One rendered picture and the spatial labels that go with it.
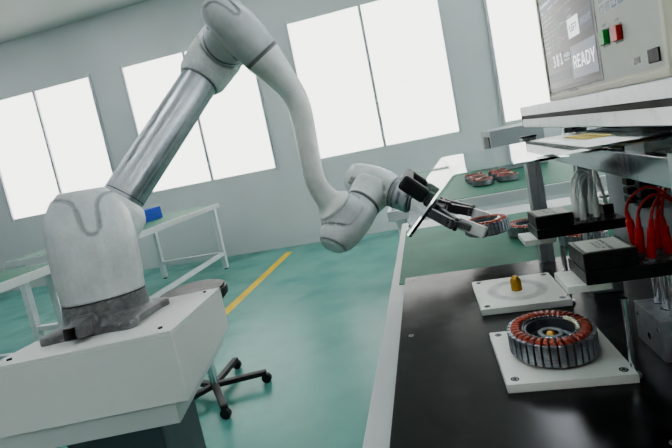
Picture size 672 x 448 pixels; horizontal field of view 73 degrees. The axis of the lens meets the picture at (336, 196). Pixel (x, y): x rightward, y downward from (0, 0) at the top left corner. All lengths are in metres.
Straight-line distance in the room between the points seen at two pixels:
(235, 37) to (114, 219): 0.52
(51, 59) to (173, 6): 1.84
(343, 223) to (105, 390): 0.63
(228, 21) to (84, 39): 5.77
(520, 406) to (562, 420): 0.05
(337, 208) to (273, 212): 4.57
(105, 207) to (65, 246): 0.10
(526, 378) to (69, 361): 0.70
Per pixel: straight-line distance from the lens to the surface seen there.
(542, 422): 0.61
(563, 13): 0.86
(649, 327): 0.74
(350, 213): 1.19
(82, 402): 0.93
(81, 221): 0.97
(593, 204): 0.92
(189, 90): 1.27
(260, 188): 5.73
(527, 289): 0.94
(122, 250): 0.97
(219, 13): 1.20
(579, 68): 0.82
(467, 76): 5.41
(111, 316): 0.97
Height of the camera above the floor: 1.11
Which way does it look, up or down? 6 degrees down
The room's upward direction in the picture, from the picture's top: 11 degrees counter-clockwise
